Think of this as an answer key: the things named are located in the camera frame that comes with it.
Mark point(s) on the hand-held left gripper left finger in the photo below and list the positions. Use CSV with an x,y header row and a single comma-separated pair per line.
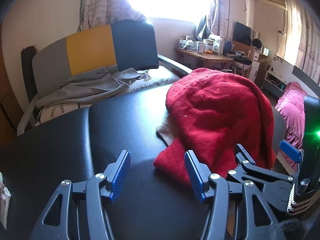
x,y
120,175

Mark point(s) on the red knit sweater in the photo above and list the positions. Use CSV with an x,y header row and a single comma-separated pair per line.
x,y
220,115

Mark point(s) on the black upright cushion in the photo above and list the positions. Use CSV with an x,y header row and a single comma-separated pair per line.
x,y
27,62

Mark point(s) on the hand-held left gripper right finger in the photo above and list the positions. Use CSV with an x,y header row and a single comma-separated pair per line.
x,y
195,175

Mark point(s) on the white air conditioner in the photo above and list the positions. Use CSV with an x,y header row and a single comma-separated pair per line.
x,y
270,0

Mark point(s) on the dark fuzzy cloth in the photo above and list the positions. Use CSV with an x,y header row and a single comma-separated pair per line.
x,y
290,230

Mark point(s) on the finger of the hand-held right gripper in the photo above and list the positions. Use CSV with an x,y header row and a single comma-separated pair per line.
x,y
290,151
270,177

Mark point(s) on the pink patterned curtain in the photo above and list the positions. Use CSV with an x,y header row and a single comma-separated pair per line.
x,y
221,5
105,2
305,37

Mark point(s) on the grey brown cloth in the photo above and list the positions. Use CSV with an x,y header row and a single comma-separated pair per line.
x,y
166,133

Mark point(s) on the black monitor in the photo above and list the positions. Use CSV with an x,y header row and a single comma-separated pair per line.
x,y
242,32

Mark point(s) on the printed seat cushion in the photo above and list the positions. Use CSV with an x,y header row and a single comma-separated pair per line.
x,y
160,78

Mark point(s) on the white cabinet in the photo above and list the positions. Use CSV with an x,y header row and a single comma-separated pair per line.
x,y
255,67

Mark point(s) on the grey yellow blue sofa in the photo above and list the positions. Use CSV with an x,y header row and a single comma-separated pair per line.
x,y
87,50

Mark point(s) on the pink blanket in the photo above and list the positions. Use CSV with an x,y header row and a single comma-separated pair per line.
x,y
292,105

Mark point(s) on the wooden desk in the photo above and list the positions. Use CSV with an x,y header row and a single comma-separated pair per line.
x,y
210,57

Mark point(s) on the cluster of desk containers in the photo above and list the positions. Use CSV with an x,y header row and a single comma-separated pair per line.
x,y
200,46

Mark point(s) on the dark draped cloth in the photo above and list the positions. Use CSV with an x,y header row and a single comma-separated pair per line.
x,y
202,28

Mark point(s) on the pink folded sweater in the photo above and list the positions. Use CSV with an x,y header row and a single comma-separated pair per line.
x,y
3,197

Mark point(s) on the blue round bag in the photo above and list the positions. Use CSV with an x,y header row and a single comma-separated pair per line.
x,y
227,46

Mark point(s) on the grey garment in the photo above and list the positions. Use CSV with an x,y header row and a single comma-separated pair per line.
x,y
82,87

